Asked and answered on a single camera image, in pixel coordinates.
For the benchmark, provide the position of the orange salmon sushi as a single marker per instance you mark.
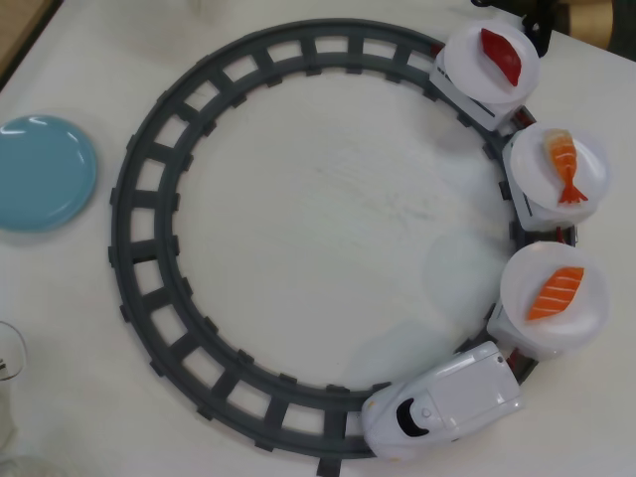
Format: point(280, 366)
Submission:
point(556, 293)

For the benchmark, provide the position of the white Shinkansen toy locomotive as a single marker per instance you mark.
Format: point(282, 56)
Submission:
point(462, 392)

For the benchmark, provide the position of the orange shrimp sushi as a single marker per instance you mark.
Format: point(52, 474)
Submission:
point(564, 159)

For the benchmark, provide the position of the red tuna sushi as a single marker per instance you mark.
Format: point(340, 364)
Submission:
point(502, 54)

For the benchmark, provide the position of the blue round dish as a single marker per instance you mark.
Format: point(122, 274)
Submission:
point(40, 174)

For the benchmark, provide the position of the white round plastic plate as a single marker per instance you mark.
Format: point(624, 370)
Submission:
point(531, 169)
point(581, 328)
point(462, 64)

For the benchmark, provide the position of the black metal clamp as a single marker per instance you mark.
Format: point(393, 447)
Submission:
point(544, 35)

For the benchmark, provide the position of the clear drinking glass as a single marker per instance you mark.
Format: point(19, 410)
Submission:
point(15, 348)

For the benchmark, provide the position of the tan cardboard tube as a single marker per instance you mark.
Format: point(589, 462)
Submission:
point(581, 17)

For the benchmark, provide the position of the grey circular toy rail track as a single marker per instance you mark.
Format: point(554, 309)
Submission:
point(308, 49)

